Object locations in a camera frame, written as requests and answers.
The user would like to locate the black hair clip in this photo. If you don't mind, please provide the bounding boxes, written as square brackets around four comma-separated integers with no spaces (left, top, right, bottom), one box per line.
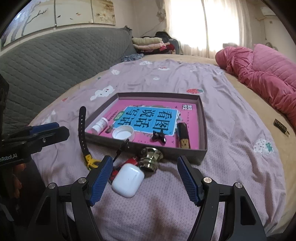
[152,129,166,145]

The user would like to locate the red black small lighter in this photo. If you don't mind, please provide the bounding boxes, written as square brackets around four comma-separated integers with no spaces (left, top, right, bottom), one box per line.
[108,156,139,185]

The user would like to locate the white plastic jar lid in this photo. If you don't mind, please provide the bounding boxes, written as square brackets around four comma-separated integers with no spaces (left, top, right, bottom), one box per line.
[112,125,135,142]

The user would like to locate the black gold lighter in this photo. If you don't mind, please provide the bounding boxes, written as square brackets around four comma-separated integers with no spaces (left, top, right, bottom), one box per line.
[273,118,290,137]

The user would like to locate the pile of folded clothes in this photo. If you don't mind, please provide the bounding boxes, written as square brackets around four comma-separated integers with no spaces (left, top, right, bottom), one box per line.
[132,32,181,55]

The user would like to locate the floral wall painting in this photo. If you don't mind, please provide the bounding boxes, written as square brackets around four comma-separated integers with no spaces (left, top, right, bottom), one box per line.
[1,0,116,49]

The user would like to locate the white window curtain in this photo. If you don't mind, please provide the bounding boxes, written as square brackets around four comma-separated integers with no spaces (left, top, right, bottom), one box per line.
[165,0,252,59]

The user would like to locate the small white pill bottle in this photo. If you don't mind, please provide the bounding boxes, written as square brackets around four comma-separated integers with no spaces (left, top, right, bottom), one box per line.
[91,118,108,135]

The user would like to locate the small dark brown bottle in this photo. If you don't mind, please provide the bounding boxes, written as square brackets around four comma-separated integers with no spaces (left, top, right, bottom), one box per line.
[105,125,113,133]

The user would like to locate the pink quilted duvet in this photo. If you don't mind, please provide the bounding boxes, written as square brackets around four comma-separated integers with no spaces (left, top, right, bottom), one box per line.
[215,44,296,128]

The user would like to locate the white earbuds case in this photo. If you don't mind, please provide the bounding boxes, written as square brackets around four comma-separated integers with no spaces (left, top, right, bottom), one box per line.
[112,163,144,198]

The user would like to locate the yellow black wrist watch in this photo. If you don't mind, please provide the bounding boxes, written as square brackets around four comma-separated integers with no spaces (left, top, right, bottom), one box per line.
[78,106,101,170]

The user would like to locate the brass metal ring fitting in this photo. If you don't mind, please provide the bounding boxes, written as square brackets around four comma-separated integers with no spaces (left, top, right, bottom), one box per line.
[138,147,164,173]

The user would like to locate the pink and blue book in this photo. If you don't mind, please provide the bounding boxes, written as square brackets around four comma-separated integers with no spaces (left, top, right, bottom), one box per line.
[86,99,200,150]

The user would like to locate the white air conditioner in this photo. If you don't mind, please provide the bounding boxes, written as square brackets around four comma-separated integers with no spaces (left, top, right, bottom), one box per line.
[260,6,275,16]

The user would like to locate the grey quilted headboard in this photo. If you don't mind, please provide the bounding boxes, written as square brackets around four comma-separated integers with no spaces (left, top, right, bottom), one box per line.
[1,27,135,133]

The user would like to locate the purple patterned bed sheet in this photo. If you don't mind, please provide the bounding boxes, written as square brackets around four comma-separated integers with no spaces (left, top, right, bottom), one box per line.
[33,60,286,240]

